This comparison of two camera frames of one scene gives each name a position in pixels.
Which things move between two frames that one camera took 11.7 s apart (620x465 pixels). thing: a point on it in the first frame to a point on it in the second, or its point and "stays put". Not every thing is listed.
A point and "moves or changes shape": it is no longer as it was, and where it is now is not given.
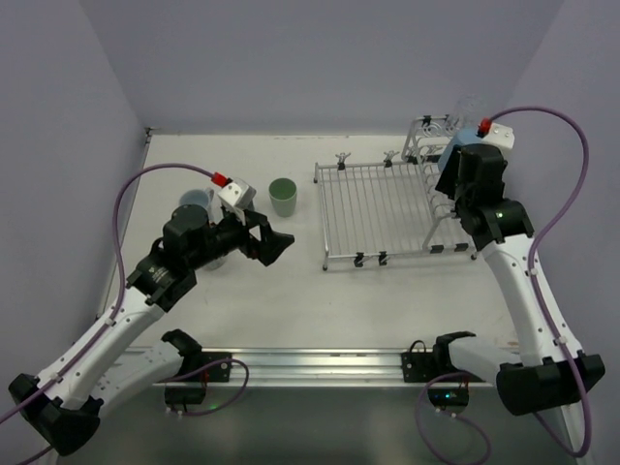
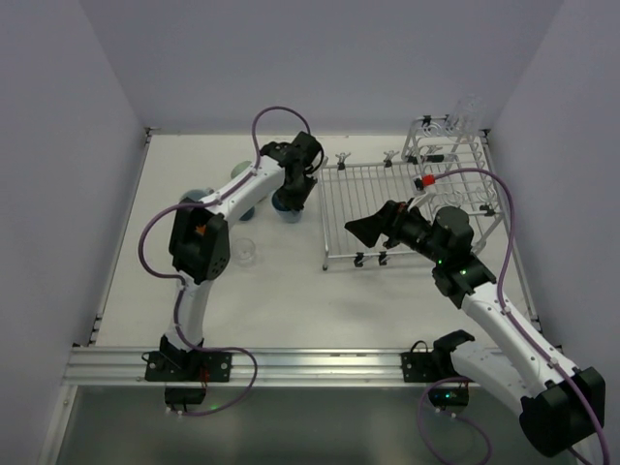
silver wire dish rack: [372, 209] stays put
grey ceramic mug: [197, 197] stays put
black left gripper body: [255, 238] to [294, 189]
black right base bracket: [426, 366] stays put
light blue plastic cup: [463, 136] to [285, 212]
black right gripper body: [449, 177] to [390, 226]
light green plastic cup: [283, 193] moves or changes shape
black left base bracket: [198, 368] stays put
